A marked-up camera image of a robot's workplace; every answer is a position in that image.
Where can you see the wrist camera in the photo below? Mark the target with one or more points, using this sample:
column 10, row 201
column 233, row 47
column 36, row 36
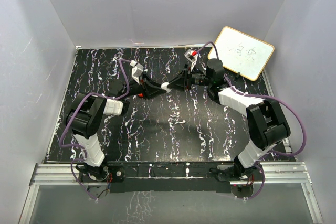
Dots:
column 192, row 57
column 137, row 70

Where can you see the white round disc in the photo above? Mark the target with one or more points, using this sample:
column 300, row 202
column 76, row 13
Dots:
column 165, row 87

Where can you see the small whiteboard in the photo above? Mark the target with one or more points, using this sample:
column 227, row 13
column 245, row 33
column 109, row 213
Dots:
column 241, row 53

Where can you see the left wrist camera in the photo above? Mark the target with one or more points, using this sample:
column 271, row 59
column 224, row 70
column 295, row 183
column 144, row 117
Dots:
column 137, row 70

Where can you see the aluminium rail frame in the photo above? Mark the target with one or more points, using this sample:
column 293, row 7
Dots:
column 124, row 153

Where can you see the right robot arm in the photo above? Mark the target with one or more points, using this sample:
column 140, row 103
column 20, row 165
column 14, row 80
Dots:
column 267, row 123

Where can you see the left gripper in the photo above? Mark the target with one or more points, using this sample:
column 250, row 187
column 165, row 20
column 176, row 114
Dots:
column 150, row 92

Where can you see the black base bar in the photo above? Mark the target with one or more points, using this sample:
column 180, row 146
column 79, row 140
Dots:
column 126, row 177

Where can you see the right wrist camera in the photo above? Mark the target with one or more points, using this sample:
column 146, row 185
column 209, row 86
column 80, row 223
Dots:
column 192, row 57

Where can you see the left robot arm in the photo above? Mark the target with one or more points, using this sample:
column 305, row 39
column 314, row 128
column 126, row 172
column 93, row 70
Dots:
column 88, row 119

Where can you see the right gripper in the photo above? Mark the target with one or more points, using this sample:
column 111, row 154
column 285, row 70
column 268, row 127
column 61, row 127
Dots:
column 178, row 83

